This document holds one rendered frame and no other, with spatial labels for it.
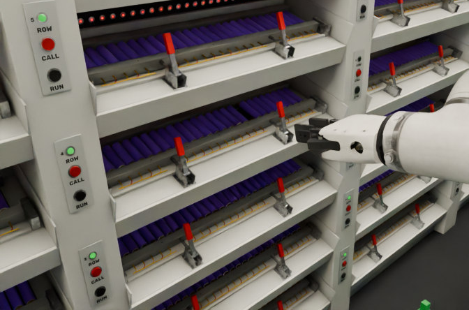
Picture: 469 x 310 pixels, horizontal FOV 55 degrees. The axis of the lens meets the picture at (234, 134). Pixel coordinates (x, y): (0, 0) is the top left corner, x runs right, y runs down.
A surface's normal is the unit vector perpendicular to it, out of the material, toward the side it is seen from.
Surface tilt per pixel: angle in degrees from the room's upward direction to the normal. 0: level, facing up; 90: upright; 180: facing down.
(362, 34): 90
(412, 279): 0
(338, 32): 90
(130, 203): 18
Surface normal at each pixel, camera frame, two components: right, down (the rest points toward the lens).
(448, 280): -0.04, -0.91
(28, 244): 0.16, -0.78
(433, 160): -0.74, 0.40
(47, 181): 0.64, 0.29
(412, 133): -0.71, -0.35
